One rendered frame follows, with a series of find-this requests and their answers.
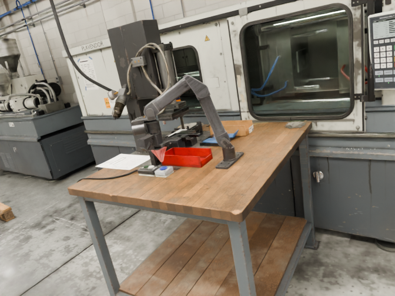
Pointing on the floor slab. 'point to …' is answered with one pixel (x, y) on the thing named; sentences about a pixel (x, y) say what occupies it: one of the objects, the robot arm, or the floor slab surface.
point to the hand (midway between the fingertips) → (161, 160)
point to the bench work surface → (211, 221)
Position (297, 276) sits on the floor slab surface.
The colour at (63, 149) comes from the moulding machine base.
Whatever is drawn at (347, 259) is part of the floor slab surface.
